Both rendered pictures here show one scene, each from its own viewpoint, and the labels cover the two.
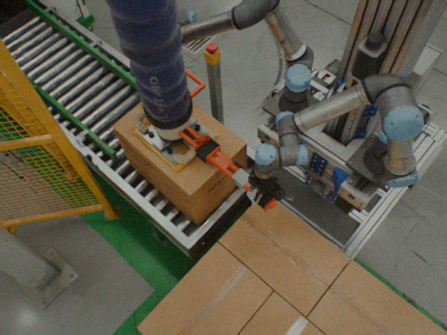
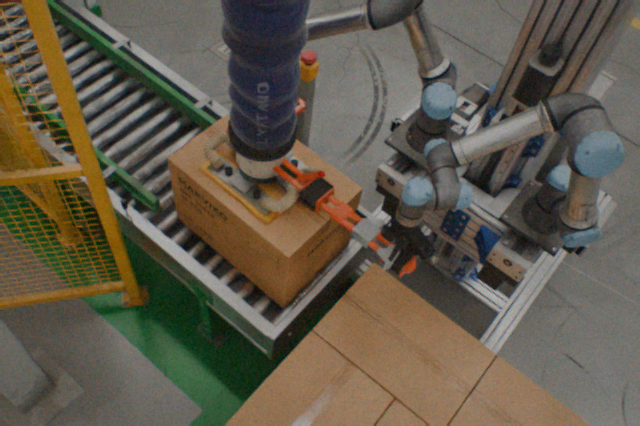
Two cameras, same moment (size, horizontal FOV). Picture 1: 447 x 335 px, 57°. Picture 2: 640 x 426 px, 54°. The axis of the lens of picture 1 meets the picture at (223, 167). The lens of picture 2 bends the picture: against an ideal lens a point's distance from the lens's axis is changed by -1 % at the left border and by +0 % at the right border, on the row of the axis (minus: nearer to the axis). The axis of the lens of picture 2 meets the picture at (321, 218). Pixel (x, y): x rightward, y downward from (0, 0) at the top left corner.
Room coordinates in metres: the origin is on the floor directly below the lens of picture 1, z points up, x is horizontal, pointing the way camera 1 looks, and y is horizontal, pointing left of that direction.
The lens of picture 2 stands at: (-0.19, 0.35, 2.78)
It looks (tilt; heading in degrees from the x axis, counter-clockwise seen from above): 56 degrees down; 345
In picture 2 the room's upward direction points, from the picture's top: 10 degrees clockwise
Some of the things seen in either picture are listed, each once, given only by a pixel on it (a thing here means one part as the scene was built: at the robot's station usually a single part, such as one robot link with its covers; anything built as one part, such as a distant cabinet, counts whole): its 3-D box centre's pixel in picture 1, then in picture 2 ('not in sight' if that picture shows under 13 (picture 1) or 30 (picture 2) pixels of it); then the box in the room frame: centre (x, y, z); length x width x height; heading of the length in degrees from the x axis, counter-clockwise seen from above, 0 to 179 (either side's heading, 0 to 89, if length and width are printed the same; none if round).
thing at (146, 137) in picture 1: (160, 143); (242, 184); (1.12, 0.30, 0.97); 0.34 x 0.10 x 0.05; 42
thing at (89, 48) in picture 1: (96, 48); (121, 50); (2.23, 0.83, 0.60); 1.60 x 0.10 x 0.09; 44
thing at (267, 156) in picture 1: (265, 158); (416, 198); (0.75, -0.16, 1.38); 0.09 x 0.08 x 0.11; 91
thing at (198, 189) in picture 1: (183, 154); (264, 204); (1.19, 0.22, 0.75); 0.60 x 0.40 x 0.40; 42
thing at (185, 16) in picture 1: (183, 20); not in sight; (1.52, 0.13, 1.39); 0.11 x 0.11 x 0.08; 73
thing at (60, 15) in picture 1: (138, 77); (183, 96); (2.01, 0.55, 0.50); 2.31 x 0.05 x 0.19; 44
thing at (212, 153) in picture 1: (207, 150); (316, 193); (1.00, 0.07, 1.08); 0.10 x 0.08 x 0.06; 132
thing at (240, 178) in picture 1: (241, 179); (365, 233); (0.84, -0.08, 1.07); 0.07 x 0.07 x 0.04; 42
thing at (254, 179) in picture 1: (261, 177); (401, 227); (0.76, -0.15, 1.23); 0.09 x 0.08 x 0.12; 42
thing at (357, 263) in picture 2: (231, 211); (327, 290); (0.94, -0.03, 0.47); 0.70 x 0.03 x 0.15; 134
